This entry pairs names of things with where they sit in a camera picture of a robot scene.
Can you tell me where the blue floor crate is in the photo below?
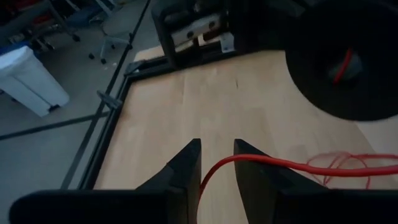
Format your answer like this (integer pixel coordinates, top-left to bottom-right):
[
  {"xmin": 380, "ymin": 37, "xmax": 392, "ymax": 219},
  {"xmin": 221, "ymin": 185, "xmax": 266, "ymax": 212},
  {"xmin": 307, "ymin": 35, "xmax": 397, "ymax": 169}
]
[{"xmin": 0, "ymin": 40, "xmax": 35, "ymax": 57}]

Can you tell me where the thin red wire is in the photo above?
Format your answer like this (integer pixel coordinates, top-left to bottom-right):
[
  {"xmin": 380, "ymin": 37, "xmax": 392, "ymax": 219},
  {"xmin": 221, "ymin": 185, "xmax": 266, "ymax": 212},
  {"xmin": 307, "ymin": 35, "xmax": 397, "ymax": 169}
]
[{"xmin": 195, "ymin": 151, "xmax": 398, "ymax": 224}]

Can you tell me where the wooden workbench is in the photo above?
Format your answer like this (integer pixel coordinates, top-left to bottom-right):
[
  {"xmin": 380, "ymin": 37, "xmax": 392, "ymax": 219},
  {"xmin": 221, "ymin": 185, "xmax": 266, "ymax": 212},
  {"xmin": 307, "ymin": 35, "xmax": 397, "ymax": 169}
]
[{"xmin": 0, "ymin": 0, "xmax": 82, "ymax": 52}]

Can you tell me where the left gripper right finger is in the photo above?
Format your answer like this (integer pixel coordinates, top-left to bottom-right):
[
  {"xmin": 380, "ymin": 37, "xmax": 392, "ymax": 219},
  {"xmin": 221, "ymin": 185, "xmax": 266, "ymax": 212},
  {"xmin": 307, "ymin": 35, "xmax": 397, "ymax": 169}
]
[{"xmin": 233, "ymin": 138, "xmax": 328, "ymax": 192}]

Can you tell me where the black wire spool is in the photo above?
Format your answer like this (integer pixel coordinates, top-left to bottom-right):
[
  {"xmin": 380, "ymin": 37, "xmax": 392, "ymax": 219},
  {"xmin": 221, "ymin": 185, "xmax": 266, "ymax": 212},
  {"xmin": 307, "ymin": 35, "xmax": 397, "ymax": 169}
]
[{"xmin": 282, "ymin": 0, "xmax": 398, "ymax": 122}]

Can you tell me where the black angled bracket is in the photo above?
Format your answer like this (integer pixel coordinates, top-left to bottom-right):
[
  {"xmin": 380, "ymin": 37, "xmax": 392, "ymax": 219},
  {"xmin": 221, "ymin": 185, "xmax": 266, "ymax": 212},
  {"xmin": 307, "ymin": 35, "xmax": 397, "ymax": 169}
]
[{"xmin": 96, "ymin": 90, "xmax": 124, "ymax": 110}]

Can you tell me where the office chair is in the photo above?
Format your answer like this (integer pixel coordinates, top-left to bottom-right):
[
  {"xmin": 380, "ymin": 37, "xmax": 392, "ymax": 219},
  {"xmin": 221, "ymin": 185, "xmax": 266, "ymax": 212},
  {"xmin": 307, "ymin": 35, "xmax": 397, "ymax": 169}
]
[{"xmin": 65, "ymin": 0, "xmax": 139, "ymax": 65}]

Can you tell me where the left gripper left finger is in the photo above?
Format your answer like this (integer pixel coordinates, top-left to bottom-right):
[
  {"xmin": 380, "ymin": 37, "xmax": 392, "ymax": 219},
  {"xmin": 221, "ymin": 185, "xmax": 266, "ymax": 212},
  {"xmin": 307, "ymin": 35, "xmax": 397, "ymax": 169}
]
[{"xmin": 136, "ymin": 138, "xmax": 203, "ymax": 191}]

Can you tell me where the white trash bin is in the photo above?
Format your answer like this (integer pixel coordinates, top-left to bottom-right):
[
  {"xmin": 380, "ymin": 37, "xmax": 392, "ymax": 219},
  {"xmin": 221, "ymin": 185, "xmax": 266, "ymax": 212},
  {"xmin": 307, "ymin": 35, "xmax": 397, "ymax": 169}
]
[{"xmin": 0, "ymin": 45, "xmax": 70, "ymax": 118}]

